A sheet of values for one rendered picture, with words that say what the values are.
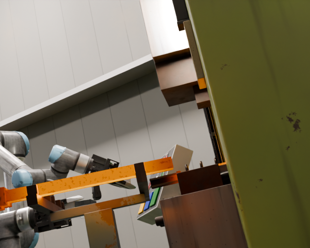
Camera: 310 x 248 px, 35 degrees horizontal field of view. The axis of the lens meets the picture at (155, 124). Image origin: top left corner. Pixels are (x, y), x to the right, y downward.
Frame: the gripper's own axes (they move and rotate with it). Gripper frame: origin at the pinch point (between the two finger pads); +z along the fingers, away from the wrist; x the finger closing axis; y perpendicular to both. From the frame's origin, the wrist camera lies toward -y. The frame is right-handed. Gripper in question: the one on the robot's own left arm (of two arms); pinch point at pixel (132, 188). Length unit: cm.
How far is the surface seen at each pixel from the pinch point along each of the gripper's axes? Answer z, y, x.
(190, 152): 17.2, 20.9, -6.9
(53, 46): -91, 220, 346
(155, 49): -16, 29, -59
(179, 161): 14.1, 15.7, -6.9
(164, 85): -9, 21, -54
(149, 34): -19, 33, -58
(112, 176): -20, -26, -100
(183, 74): -5, 26, -57
